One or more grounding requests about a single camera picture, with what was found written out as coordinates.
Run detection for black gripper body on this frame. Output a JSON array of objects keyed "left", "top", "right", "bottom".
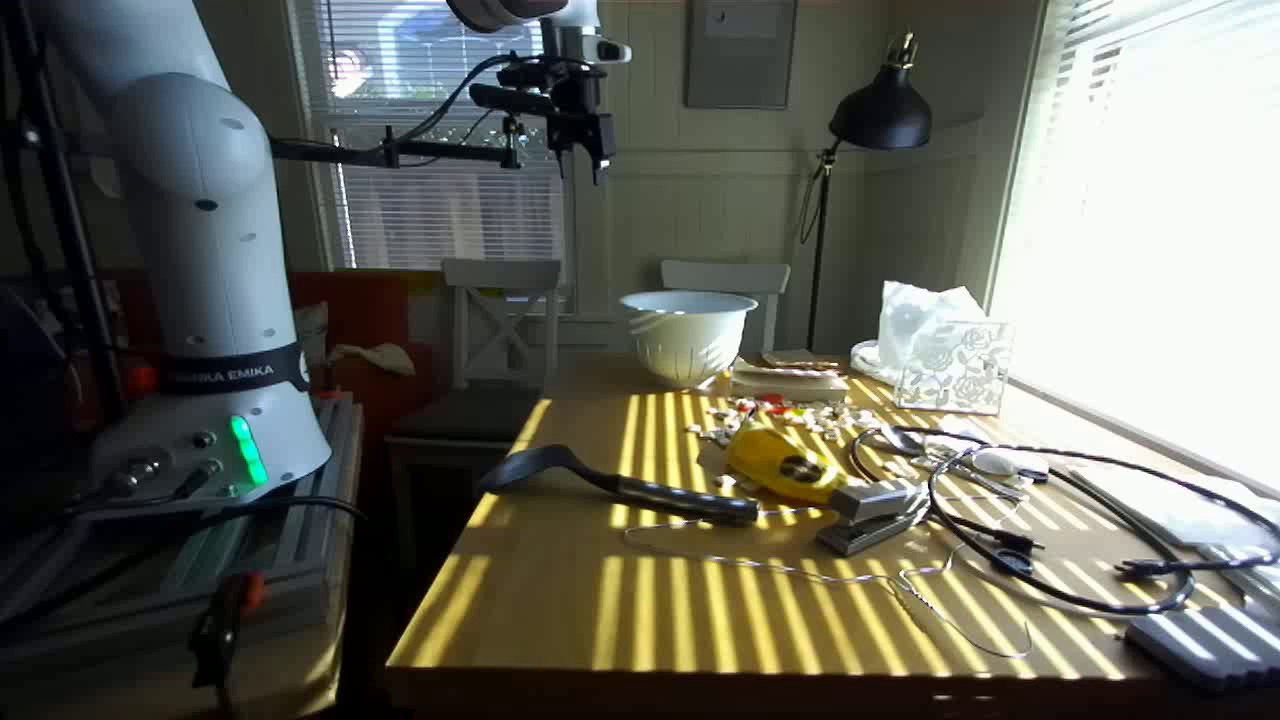
[{"left": 536, "top": 50, "right": 625, "bottom": 150}]

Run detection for black spatula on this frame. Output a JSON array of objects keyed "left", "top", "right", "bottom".
[{"left": 476, "top": 441, "right": 764, "bottom": 531}]

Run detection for arched window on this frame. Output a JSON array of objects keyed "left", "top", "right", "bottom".
[{"left": 314, "top": 0, "right": 563, "bottom": 114}]

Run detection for black boom rod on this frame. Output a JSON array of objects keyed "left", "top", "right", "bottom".
[{"left": 267, "top": 120, "right": 529, "bottom": 177}]

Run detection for white ribbed bowl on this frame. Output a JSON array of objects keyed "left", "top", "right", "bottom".
[{"left": 616, "top": 286, "right": 764, "bottom": 391}]

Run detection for red wooden cabinet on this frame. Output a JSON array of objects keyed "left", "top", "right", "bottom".
[{"left": 287, "top": 265, "right": 455, "bottom": 436}]

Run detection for black desk lamp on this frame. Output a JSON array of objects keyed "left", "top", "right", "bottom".
[{"left": 795, "top": 27, "right": 934, "bottom": 358}]

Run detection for brown paper pad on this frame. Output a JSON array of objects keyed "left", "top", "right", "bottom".
[{"left": 729, "top": 357, "right": 852, "bottom": 404}]

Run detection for crumpled white cloth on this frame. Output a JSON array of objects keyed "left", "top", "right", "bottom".
[{"left": 318, "top": 339, "right": 421, "bottom": 382}]

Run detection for grey stapler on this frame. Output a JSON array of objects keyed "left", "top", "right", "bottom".
[{"left": 817, "top": 475, "right": 932, "bottom": 558}]

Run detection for white charger adapter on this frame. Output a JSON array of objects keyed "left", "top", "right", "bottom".
[{"left": 932, "top": 430, "right": 1056, "bottom": 492}]

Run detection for clear safety glasses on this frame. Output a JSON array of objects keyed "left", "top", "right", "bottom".
[{"left": 795, "top": 555, "right": 1036, "bottom": 659}]

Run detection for black tripod pole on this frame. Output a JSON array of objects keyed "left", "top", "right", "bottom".
[{"left": 0, "top": 0, "right": 130, "bottom": 404}]

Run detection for white window blind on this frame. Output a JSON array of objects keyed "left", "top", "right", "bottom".
[{"left": 991, "top": 0, "right": 1280, "bottom": 492}]

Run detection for red black clamp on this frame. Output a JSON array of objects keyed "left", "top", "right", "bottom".
[{"left": 188, "top": 569, "right": 267, "bottom": 694}]

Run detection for metal robot stand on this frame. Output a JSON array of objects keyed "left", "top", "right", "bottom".
[{"left": 0, "top": 397, "right": 370, "bottom": 720}]

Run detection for flat white cloth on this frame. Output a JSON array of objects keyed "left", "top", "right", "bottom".
[{"left": 1062, "top": 459, "right": 1280, "bottom": 572}]

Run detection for grey wall frame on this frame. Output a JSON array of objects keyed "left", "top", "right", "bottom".
[{"left": 680, "top": 0, "right": 804, "bottom": 110}]

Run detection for black base cable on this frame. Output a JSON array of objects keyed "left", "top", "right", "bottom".
[{"left": 0, "top": 489, "right": 369, "bottom": 631}]

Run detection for black power cable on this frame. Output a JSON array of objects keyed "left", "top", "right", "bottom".
[{"left": 923, "top": 430, "right": 1280, "bottom": 625}]

